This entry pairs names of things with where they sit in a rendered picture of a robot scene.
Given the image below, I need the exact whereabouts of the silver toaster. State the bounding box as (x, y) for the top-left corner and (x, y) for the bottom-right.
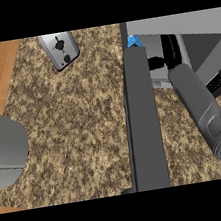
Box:
(36, 30), (83, 75)

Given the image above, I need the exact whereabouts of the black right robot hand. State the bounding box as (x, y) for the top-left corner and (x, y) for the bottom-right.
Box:
(144, 32), (184, 74)

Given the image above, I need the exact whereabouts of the grey microwave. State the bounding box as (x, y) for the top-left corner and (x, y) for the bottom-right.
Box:
(118, 7), (221, 112)

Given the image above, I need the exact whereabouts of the blue milk carton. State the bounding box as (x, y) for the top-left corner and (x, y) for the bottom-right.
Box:
(125, 33), (146, 51)

